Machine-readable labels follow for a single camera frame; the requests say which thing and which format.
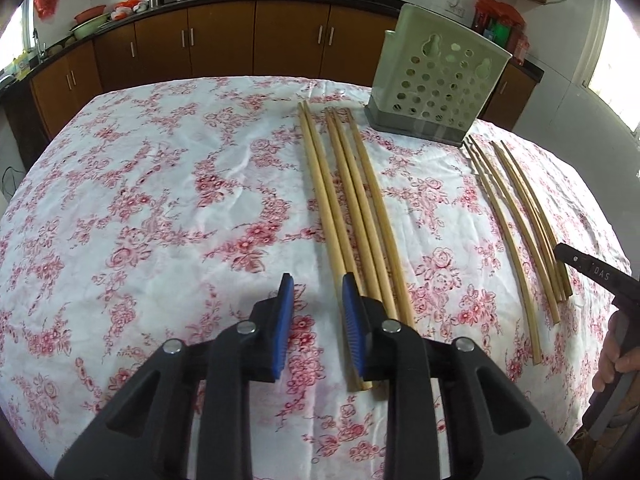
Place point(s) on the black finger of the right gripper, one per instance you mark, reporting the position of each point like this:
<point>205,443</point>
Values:
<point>623,287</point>

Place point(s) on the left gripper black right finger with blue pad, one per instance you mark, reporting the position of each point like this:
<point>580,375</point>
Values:
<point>493,431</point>

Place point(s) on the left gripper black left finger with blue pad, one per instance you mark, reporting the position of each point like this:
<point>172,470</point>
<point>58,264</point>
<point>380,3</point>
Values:
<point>144,431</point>

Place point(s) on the light bamboo chopstick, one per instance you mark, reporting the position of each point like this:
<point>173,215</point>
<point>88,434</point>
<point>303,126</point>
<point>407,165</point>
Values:
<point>348,256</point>
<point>330,234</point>
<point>393,280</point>
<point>384,292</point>
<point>352,202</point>

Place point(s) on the thin dark bamboo chopstick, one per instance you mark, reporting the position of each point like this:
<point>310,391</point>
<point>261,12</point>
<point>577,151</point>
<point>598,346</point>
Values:
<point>543,270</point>
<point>559,271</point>
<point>520,190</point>
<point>526,297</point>

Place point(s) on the brown wooden kitchen cabinets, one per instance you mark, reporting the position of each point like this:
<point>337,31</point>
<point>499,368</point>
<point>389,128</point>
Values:
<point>237,38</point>

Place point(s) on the person's right hand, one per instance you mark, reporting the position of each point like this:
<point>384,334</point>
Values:
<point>611,361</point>

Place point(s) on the red floral white tablecloth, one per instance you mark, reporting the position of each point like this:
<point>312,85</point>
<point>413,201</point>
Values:
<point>168,210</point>

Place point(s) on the green perforated utensil holder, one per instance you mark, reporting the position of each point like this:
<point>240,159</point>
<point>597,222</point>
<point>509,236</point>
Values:
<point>433,78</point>

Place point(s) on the red plastic bag on counter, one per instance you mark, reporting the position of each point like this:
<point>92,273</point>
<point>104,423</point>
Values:
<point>502,24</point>

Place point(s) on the green basin with red bowl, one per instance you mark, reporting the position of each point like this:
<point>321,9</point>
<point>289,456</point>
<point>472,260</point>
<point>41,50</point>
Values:
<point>89,21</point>

